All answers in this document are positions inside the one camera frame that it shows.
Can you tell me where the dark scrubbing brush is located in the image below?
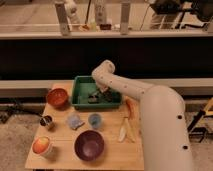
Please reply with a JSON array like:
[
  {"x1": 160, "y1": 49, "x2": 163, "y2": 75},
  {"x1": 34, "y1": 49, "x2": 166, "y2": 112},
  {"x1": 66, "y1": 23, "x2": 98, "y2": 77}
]
[{"x1": 88, "y1": 91, "x2": 100, "y2": 103}]

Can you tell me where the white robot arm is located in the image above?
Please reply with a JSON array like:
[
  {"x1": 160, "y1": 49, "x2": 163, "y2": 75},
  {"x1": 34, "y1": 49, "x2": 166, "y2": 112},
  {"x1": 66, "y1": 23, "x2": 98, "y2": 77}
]
[{"x1": 91, "y1": 60, "x2": 195, "y2": 171}]

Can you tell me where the dark object in tray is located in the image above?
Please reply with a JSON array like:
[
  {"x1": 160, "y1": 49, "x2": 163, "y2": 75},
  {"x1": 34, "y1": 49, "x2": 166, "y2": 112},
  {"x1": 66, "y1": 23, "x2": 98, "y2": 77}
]
[{"x1": 103, "y1": 90, "x2": 113, "y2": 102}]

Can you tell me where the green plastic tray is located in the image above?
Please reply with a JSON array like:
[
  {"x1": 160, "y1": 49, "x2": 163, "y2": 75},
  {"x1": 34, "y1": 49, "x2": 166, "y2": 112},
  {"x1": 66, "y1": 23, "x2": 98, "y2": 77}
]
[{"x1": 71, "y1": 76, "x2": 122, "y2": 110}]

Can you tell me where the orange carrot toy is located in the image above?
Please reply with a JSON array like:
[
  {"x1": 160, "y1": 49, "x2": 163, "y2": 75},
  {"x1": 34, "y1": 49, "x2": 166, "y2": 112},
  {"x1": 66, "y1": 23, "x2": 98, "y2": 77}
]
[{"x1": 125, "y1": 99, "x2": 134, "y2": 119}]

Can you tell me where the small blue cup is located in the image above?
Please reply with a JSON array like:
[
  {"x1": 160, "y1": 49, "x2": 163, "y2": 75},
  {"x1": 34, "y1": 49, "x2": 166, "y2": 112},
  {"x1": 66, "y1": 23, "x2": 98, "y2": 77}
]
[{"x1": 88, "y1": 113, "x2": 102, "y2": 129}]

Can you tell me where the crumpled blue-grey cloth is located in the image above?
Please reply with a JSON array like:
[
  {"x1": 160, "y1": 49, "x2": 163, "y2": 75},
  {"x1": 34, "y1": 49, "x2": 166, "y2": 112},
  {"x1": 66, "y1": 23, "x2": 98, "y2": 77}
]
[{"x1": 67, "y1": 114, "x2": 84, "y2": 130}]

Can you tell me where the orange bowl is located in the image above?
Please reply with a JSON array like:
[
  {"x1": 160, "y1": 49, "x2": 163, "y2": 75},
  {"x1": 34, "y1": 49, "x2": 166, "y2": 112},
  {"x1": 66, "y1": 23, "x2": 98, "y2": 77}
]
[{"x1": 46, "y1": 88, "x2": 68, "y2": 108}]

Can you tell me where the yellow banana peel toy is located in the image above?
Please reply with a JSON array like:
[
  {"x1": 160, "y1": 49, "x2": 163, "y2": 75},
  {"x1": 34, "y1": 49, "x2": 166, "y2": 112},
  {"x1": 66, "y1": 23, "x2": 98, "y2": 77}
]
[{"x1": 118, "y1": 117, "x2": 136, "y2": 142}]

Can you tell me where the purple bowl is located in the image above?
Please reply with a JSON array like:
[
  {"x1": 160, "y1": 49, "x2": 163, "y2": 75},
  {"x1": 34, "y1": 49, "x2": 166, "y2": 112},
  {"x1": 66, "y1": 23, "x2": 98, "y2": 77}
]
[{"x1": 74, "y1": 130, "x2": 105, "y2": 161}]

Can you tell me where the wooden table board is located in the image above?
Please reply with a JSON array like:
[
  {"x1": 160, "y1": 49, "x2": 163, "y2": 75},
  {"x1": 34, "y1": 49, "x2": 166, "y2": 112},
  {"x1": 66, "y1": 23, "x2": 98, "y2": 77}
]
[{"x1": 24, "y1": 81, "x2": 146, "y2": 171}]

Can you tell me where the small metal cup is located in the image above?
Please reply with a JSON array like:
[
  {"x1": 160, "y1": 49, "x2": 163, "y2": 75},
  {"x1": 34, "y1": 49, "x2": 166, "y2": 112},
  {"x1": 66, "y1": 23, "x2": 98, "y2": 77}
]
[{"x1": 40, "y1": 115, "x2": 54, "y2": 130}]

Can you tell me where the white cup with orange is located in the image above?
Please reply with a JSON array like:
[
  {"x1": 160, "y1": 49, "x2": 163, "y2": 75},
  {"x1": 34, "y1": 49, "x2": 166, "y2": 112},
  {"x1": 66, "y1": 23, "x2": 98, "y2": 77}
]
[{"x1": 32, "y1": 137, "x2": 52, "y2": 158}]

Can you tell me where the yellow black stand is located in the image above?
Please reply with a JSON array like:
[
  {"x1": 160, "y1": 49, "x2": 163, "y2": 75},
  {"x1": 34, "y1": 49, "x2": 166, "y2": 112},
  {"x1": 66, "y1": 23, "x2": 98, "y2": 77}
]
[{"x1": 187, "y1": 97, "x2": 213, "y2": 143}]

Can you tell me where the white post right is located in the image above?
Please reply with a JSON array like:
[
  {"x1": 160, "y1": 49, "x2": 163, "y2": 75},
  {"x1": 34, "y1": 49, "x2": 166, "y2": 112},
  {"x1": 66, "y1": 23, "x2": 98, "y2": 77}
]
[{"x1": 120, "y1": 0, "x2": 131, "y2": 35}]

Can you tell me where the white post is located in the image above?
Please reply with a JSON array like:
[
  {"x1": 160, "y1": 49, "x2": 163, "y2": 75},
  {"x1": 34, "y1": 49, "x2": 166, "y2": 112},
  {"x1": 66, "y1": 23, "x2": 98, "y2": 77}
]
[
  {"x1": 120, "y1": 0, "x2": 131, "y2": 35},
  {"x1": 55, "y1": 1, "x2": 70, "y2": 36}
]

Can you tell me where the white post left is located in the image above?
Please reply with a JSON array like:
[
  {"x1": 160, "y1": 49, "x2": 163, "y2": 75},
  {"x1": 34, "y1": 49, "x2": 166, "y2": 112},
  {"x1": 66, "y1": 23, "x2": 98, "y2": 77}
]
[{"x1": 55, "y1": 1, "x2": 70, "y2": 36}]

